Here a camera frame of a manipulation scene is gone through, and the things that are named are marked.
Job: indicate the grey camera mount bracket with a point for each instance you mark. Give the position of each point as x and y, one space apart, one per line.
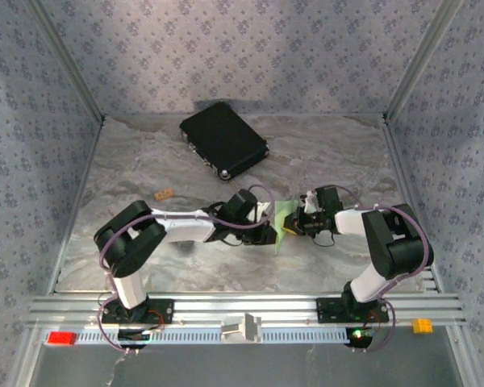
242 327

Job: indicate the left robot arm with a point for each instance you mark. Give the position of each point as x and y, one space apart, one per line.
129 242

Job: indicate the red toy brick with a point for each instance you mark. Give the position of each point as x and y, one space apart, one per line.
62 338

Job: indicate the light green paper sheet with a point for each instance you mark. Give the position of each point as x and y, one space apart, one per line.
282 209

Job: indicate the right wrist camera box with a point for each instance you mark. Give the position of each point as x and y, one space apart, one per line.
308 202

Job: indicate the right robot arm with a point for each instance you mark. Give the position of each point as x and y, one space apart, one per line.
399 246

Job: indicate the yellow toy brick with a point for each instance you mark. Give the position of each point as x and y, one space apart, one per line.
422 325

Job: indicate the wooden block with tiger print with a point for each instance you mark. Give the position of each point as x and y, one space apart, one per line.
164 194

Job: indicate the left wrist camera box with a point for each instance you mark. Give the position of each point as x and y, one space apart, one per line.
263 210

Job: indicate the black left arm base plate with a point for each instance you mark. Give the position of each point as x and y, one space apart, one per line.
161 312

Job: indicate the black hard case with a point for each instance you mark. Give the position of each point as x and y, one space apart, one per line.
224 137

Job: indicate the black controller board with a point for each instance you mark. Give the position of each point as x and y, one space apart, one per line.
133 338
361 338

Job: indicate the aluminium front rail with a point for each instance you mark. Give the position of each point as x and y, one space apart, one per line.
246 304

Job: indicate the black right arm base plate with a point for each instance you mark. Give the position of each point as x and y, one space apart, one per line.
326 310

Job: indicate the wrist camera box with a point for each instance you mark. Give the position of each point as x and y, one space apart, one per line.
263 210
308 202

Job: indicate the aluminium frame post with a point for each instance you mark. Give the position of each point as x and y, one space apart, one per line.
70 68
421 60

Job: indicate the aluminium side rail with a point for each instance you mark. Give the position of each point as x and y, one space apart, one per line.
407 173
76 201

